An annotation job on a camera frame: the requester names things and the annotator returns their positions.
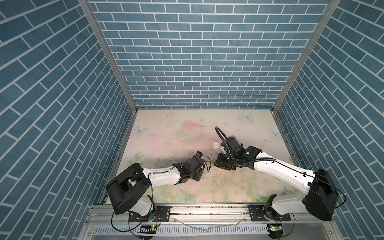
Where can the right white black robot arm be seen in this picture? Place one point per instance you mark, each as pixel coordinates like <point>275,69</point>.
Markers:
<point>317,192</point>

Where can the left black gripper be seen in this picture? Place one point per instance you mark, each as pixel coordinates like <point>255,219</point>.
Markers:
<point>200,174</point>

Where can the aluminium corner post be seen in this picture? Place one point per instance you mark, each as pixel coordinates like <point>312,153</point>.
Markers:
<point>318,30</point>
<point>92,20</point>

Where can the right controller board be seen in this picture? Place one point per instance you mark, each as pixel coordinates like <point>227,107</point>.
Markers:
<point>275,231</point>

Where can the left aluminium corner post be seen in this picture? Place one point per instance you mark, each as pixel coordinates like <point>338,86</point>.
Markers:
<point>92,20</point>

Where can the white vented strip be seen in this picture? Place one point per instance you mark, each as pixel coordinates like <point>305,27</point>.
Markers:
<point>179,230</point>

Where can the left controller board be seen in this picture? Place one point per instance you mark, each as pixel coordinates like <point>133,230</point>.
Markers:
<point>146,232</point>

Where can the controller board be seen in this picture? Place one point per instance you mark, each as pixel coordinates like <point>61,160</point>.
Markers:
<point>275,231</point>
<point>146,232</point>

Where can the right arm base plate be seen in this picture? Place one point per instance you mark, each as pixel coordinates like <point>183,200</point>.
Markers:
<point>260,213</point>

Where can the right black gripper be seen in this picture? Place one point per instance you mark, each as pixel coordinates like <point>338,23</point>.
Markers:
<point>219,162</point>

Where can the right aluminium corner post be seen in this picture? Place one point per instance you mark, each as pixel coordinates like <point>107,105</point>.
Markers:
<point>318,30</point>

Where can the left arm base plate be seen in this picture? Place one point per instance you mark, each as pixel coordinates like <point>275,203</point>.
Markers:
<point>158,214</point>

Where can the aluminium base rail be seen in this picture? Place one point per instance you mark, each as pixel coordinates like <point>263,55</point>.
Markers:
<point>216,214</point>

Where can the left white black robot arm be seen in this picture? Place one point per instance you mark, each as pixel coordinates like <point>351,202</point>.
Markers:
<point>127,190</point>

